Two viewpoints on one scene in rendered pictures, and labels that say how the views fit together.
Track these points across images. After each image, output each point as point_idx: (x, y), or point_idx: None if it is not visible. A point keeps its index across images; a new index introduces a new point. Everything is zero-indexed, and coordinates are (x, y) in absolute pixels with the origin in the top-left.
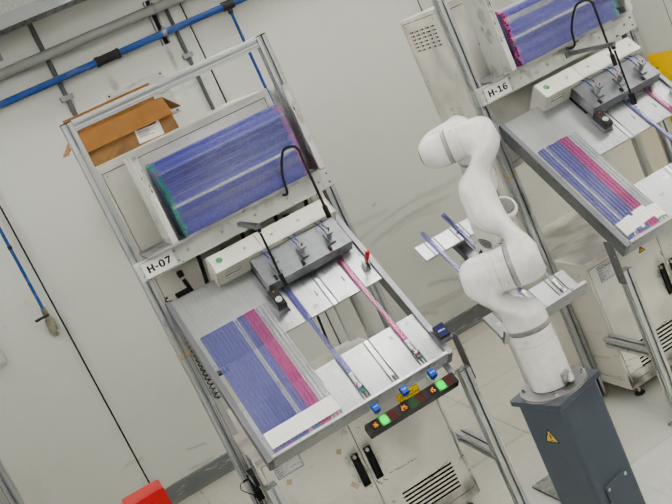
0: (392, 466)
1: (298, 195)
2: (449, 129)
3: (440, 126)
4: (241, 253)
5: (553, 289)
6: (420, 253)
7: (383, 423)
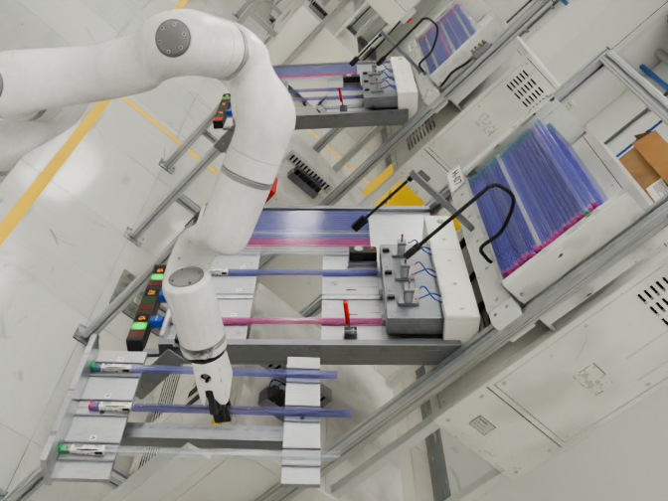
0: (184, 418)
1: (486, 279)
2: (223, 18)
3: (264, 56)
4: (437, 236)
5: (91, 441)
6: (304, 357)
7: (154, 274)
